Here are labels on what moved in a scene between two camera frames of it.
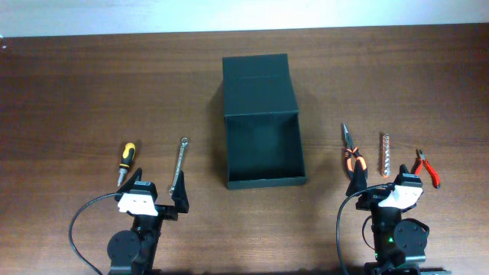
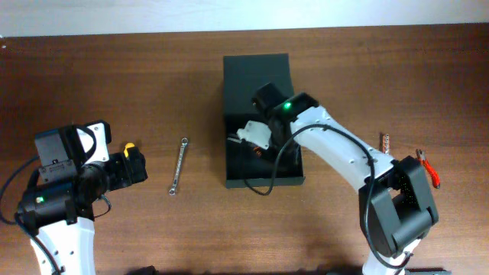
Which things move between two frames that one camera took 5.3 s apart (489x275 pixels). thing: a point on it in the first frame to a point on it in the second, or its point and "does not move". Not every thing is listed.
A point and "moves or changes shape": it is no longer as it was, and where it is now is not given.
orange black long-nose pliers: x=353 y=151 moves or changes shape
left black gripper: x=179 y=198 to x=125 y=176
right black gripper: x=371 y=197 to x=284 y=159
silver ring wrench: x=184 y=142 does not move
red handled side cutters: x=432 y=172 does not move
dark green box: x=263 y=134 does not move
